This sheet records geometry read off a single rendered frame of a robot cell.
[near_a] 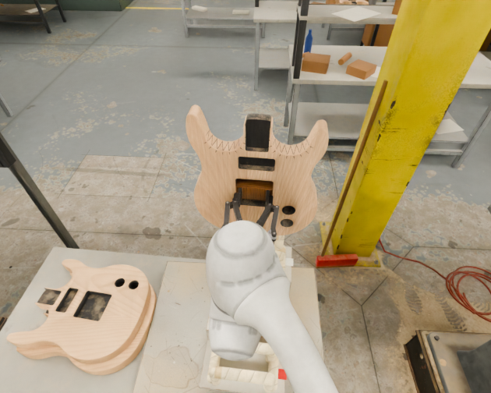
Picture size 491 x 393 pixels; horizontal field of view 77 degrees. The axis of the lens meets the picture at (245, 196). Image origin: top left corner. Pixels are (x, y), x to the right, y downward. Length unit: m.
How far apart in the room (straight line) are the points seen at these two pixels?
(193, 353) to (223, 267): 0.77
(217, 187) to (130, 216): 2.07
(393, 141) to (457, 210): 1.64
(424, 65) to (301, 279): 1.04
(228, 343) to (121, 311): 0.71
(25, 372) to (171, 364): 0.49
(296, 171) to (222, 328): 0.41
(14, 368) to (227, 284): 1.07
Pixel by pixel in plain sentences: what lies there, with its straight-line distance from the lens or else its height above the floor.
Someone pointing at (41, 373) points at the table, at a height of 0.90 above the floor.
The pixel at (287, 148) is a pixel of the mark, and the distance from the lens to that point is 0.77.
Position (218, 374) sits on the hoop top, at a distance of 1.04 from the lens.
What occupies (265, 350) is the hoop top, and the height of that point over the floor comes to 1.05.
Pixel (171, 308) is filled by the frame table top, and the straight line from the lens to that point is 1.26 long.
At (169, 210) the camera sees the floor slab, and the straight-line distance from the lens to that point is 2.82.
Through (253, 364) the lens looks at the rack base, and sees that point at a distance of 1.16.
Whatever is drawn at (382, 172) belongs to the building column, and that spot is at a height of 0.89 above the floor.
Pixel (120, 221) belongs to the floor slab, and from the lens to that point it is 2.86.
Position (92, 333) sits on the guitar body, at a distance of 1.25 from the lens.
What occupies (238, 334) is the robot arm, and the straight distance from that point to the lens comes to 0.58.
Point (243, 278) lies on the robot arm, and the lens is 0.44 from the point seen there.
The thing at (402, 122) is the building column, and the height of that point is 1.22.
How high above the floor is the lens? 2.06
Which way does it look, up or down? 46 degrees down
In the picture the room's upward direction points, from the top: straight up
